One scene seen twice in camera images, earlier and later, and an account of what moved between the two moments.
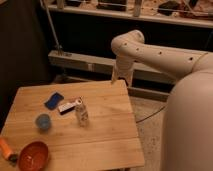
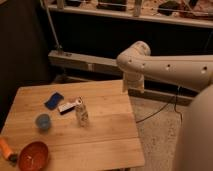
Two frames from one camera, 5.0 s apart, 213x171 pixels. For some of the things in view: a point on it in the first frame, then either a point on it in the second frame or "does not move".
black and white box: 66,108 does not move
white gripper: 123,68 to 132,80
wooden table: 84,126 does not move
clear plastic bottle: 82,112 does not move
